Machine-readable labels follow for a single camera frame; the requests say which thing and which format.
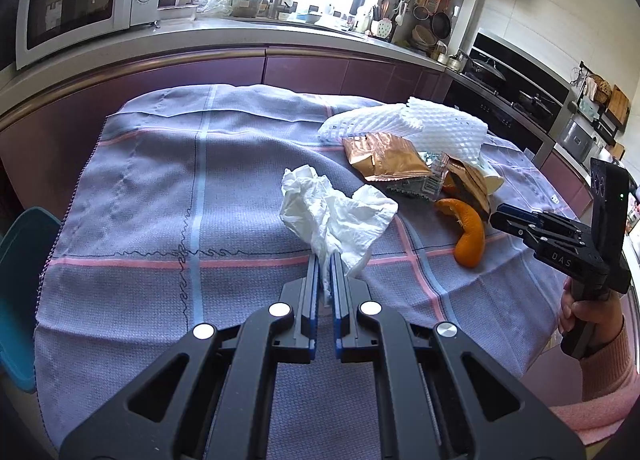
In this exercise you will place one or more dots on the purple kitchen cabinet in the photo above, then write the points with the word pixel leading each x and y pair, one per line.
pixel 300 69

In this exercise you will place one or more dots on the black gas stove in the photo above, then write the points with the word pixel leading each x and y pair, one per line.
pixel 520 89

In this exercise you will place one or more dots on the copper foil packet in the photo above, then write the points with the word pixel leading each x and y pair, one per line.
pixel 390 157

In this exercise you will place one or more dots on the wooden cutting board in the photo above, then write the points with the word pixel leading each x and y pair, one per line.
pixel 619 105

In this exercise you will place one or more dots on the white tissue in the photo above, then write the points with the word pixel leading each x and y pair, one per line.
pixel 345 220

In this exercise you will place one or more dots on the white foam fruit net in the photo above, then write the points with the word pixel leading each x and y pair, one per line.
pixel 425 124

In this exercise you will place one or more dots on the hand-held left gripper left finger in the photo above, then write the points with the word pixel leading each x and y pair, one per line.
pixel 314 290

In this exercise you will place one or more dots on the black wok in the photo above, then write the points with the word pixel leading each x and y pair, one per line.
pixel 485 68

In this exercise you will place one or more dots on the teal plastic bin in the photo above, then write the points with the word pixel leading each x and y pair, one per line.
pixel 25 290

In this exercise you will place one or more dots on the clear plastic wrapper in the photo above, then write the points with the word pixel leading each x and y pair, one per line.
pixel 420 185

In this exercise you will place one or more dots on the orange peel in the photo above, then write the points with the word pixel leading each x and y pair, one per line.
pixel 472 235

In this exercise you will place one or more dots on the white dotted utensil holder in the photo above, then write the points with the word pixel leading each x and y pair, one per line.
pixel 382 28

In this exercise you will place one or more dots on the brown paper wrapper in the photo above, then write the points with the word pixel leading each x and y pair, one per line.
pixel 470 190

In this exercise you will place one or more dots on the hanging frying pan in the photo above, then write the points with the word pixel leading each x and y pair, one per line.
pixel 441 24

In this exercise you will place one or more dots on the person's right hand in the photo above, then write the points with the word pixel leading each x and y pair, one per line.
pixel 602 320

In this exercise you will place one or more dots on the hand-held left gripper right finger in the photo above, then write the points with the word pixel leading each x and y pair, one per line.
pixel 336 290

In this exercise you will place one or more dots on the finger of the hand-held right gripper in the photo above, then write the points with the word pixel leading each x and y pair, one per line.
pixel 522 214
pixel 515 230

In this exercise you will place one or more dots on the white microwave oven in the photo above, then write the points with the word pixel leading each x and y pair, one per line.
pixel 75 4

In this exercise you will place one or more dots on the grey checked cloth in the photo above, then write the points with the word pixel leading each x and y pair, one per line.
pixel 150 190

